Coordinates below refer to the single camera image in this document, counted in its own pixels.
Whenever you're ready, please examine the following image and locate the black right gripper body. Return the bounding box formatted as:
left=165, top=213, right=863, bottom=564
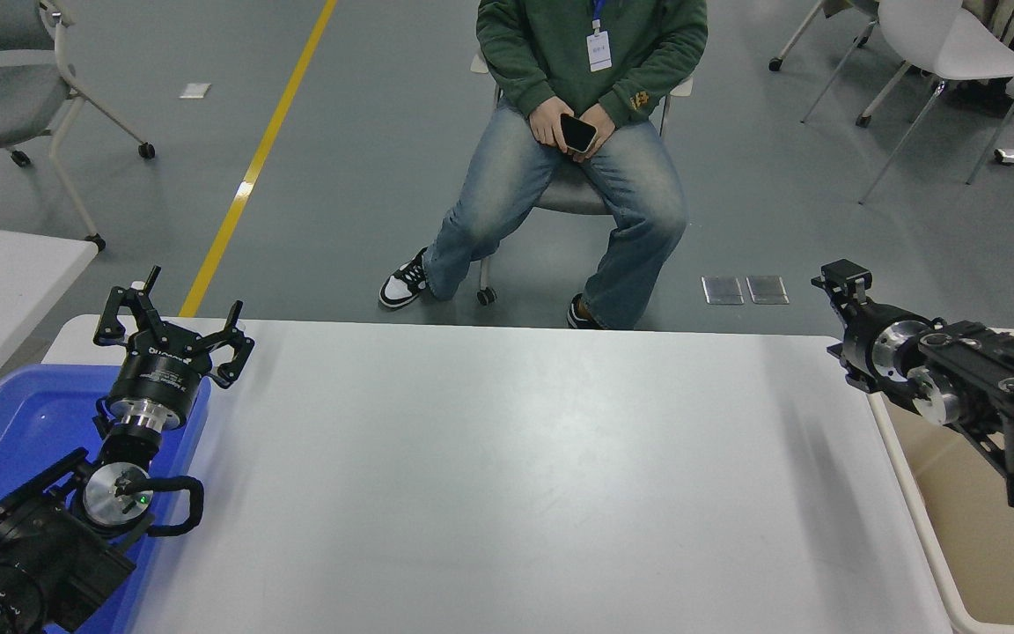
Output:
left=837, top=299, right=910, bottom=381

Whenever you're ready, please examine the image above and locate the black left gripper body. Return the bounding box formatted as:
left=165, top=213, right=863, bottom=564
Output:
left=107, top=335, right=212, bottom=415

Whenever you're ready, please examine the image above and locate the smartphone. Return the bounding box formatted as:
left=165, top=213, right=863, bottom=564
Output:
left=559, top=113, right=598, bottom=155

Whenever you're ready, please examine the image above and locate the person's left hand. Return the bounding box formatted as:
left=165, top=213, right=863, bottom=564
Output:
left=573, top=104, right=618, bottom=162

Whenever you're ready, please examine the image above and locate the person's right hand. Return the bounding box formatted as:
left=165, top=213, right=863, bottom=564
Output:
left=529, top=97, right=574, bottom=152

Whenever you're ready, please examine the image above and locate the blue plastic tray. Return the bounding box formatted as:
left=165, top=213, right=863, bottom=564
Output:
left=0, top=365, right=213, bottom=634

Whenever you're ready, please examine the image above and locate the white-legged caster chair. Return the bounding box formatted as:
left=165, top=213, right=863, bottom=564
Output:
left=768, top=0, right=939, bottom=129

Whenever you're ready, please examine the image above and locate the large pale plastic bin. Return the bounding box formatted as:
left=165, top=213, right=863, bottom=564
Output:
left=859, top=328, right=1014, bottom=634

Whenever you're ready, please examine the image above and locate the person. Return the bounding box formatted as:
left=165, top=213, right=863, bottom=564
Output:
left=378, top=0, right=709, bottom=331
left=952, top=0, right=1014, bottom=111

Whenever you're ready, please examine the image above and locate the white chair with metal legs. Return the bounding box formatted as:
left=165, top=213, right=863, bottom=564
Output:
left=802, top=0, right=1014, bottom=205

